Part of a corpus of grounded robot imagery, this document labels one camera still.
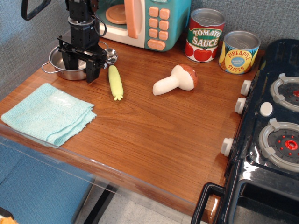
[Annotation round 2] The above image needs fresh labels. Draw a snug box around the pineapple slices can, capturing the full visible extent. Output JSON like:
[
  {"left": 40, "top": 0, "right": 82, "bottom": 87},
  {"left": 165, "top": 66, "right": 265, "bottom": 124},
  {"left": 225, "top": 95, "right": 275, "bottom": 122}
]
[{"left": 219, "top": 30, "right": 261, "bottom": 74}]

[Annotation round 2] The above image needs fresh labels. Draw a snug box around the small stainless steel pot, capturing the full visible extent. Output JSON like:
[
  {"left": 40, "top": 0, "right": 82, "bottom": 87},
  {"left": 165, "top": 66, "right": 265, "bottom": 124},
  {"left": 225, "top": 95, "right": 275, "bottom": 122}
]
[{"left": 42, "top": 46, "right": 102, "bottom": 83}]

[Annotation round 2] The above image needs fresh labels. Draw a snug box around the teal toy microwave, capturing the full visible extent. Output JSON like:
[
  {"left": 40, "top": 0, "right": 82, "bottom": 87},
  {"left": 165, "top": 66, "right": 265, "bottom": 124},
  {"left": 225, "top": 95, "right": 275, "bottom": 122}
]
[{"left": 97, "top": 0, "right": 191, "bottom": 52}]

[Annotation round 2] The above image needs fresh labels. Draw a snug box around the light blue folded cloth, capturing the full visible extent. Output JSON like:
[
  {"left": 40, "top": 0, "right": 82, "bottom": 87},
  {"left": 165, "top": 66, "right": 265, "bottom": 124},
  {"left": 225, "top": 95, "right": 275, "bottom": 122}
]
[{"left": 1, "top": 83, "right": 96, "bottom": 147}]

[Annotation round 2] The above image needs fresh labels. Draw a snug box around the spoon with yellow-green handle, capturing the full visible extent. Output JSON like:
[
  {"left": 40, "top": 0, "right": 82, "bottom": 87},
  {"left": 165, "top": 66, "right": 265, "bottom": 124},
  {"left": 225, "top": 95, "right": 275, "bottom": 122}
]
[{"left": 105, "top": 48, "right": 124, "bottom": 101}]

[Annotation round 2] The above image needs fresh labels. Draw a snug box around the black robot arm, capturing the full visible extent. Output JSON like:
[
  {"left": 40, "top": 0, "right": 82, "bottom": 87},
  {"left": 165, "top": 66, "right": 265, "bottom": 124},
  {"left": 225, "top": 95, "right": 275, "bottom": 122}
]
[{"left": 58, "top": 0, "right": 107, "bottom": 83}]

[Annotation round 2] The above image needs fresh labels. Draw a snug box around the black toy stove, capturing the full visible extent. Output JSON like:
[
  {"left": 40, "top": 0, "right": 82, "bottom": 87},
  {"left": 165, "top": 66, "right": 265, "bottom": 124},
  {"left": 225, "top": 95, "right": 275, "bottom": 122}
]
[{"left": 192, "top": 39, "right": 299, "bottom": 224}]

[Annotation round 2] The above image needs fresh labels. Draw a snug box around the tomato sauce can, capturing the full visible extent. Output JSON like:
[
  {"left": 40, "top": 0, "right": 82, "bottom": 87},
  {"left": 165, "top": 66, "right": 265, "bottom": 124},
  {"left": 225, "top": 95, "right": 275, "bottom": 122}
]
[{"left": 185, "top": 8, "right": 226, "bottom": 63}]

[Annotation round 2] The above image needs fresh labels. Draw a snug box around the plush toy mushroom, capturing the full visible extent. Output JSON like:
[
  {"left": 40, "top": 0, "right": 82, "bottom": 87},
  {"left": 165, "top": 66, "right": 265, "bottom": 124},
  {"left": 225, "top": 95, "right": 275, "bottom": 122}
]
[{"left": 152, "top": 64, "right": 198, "bottom": 96}]

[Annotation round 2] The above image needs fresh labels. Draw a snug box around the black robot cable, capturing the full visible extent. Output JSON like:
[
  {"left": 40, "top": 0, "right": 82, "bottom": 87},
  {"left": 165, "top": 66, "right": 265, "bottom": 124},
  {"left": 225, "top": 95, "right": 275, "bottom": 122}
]
[{"left": 21, "top": 0, "right": 52, "bottom": 21}]

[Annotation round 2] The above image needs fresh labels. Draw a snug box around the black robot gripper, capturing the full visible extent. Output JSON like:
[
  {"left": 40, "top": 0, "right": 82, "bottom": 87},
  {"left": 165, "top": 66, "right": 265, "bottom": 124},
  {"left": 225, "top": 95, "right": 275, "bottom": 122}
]
[{"left": 58, "top": 18, "right": 107, "bottom": 84}]

